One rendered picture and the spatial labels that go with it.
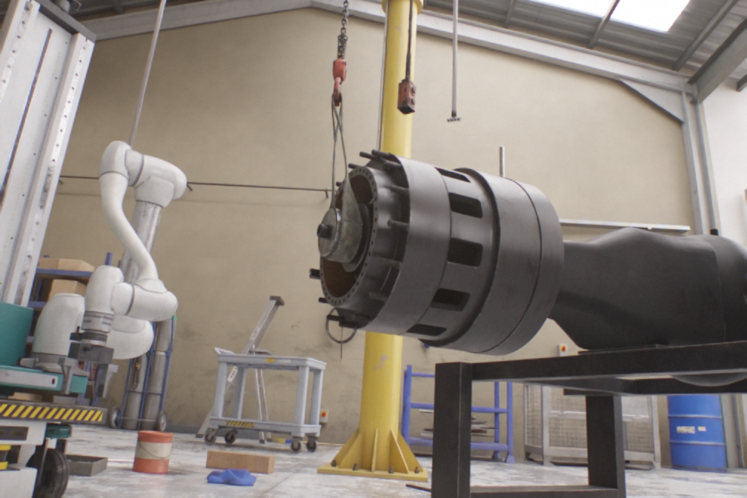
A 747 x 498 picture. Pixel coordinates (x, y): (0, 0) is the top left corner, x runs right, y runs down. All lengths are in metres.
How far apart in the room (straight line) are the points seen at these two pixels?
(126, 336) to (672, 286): 1.91
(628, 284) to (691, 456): 5.67
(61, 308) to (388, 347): 2.48
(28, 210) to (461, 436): 1.95
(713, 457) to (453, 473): 5.27
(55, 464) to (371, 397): 2.43
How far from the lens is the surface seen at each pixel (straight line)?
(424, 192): 1.49
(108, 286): 1.92
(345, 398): 7.51
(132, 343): 2.23
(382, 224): 1.45
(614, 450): 3.44
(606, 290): 2.01
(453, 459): 2.68
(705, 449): 7.62
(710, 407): 7.67
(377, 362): 4.07
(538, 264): 1.62
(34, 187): 2.36
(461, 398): 2.65
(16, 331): 2.24
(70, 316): 2.17
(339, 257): 1.58
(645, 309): 2.06
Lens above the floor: 0.36
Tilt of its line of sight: 18 degrees up
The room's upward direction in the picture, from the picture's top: 4 degrees clockwise
